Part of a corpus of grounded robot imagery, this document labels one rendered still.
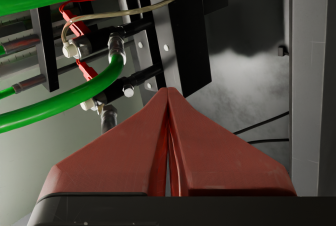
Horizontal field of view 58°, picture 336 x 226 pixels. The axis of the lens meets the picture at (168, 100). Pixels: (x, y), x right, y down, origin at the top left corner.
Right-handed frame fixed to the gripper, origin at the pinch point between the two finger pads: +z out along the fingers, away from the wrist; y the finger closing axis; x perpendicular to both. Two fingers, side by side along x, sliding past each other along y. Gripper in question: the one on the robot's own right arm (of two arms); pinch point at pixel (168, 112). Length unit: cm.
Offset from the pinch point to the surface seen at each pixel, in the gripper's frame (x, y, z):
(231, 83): 26, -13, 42
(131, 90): 17.4, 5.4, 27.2
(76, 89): 6.2, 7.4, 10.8
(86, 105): 18.0, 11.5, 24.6
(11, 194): 49, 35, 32
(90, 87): 6.4, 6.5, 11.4
